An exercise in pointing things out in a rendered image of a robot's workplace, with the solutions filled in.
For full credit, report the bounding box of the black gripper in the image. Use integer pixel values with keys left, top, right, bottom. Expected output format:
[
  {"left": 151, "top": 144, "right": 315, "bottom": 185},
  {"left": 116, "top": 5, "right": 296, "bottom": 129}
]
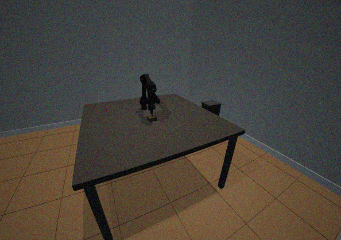
[{"left": 147, "top": 97, "right": 155, "bottom": 113}]

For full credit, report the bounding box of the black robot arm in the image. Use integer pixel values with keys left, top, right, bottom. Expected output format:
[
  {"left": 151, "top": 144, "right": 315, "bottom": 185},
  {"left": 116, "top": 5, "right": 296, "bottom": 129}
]
[{"left": 139, "top": 74, "right": 160, "bottom": 110}]

